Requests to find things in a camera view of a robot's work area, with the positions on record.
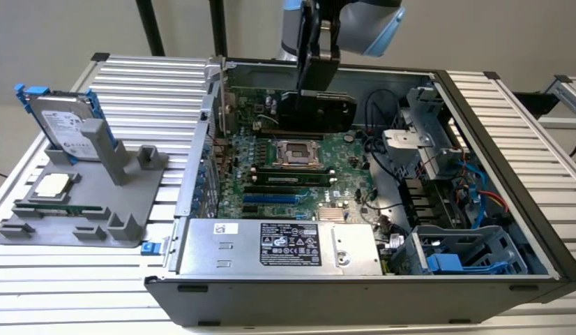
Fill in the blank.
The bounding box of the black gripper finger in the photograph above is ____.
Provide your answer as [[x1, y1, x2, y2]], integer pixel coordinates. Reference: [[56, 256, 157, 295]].
[[295, 0, 337, 121]]

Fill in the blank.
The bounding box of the green graphics card black cooler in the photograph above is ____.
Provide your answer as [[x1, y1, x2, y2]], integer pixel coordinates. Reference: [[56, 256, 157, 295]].
[[208, 64, 359, 137]]

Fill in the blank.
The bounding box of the CPU socket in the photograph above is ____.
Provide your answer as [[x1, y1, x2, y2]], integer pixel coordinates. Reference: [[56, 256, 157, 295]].
[[267, 138, 321, 165]]

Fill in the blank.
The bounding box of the green motherboard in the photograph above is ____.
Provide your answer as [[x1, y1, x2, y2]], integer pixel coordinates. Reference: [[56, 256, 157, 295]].
[[212, 121, 391, 221]]

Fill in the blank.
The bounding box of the installed RAM stick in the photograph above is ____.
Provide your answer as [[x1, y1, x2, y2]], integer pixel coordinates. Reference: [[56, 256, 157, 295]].
[[252, 174, 335, 186]]

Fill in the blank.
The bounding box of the black stand pole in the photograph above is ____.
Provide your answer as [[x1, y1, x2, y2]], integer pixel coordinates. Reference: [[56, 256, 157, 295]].
[[136, 0, 167, 57], [208, 0, 229, 59]]

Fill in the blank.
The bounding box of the black expansion slot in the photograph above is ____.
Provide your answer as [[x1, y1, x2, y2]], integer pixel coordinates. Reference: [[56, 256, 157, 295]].
[[243, 184, 300, 195]]

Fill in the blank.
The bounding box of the blue expansion slot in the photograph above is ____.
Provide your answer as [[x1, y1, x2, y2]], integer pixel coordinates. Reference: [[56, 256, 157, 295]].
[[243, 193, 301, 207]]

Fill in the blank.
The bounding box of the grey metal drive cage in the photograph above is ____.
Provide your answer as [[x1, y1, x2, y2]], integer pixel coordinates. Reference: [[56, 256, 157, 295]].
[[383, 87, 469, 181]]

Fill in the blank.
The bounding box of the silver chipset heatsink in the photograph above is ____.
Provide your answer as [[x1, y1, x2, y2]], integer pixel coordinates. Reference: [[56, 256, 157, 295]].
[[317, 208, 349, 221]]

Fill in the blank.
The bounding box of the silver power supply unit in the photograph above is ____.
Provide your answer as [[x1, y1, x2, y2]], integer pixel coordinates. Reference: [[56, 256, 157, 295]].
[[175, 218, 383, 276]]

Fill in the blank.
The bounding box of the grey plastic disk bay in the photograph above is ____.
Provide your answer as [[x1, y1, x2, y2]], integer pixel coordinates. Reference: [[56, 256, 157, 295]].
[[392, 225, 533, 276]]

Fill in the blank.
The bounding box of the hard disk blue carrier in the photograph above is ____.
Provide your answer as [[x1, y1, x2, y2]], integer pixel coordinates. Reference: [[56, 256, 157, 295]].
[[11, 84, 116, 167]]

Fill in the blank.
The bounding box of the blue plastic drive latch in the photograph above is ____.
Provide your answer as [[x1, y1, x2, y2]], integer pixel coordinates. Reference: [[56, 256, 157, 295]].
[[424, 253, 512, 276]]

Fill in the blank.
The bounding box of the grey open PC case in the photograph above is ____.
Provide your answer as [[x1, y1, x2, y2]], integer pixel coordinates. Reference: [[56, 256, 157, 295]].
[[144, 57, 576, 328]]

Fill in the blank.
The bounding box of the silver CPU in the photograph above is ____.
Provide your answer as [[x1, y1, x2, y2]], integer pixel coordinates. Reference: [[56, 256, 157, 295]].
[[32, 174, 77, 198]]

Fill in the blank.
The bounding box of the green RAM stick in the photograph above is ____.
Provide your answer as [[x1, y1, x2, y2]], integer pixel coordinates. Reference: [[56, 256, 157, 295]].
[[15, 204, 105, 214]]

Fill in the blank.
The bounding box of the grey parts rack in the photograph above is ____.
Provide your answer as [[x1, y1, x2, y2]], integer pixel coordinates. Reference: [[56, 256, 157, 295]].
[[0, 118, 171, 248]]

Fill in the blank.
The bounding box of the blue data wire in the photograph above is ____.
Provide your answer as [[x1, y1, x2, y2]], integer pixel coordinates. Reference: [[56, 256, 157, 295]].
[[455, 158, 491, 231]]

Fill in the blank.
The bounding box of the red data wire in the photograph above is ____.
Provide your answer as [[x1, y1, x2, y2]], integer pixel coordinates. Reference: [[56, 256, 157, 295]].
[[483, 190, 509, 212]]

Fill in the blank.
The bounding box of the aluminium neighbour table frame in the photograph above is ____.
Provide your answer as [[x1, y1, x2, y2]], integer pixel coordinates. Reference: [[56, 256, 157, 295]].
[[537, 74, 576, 130]]

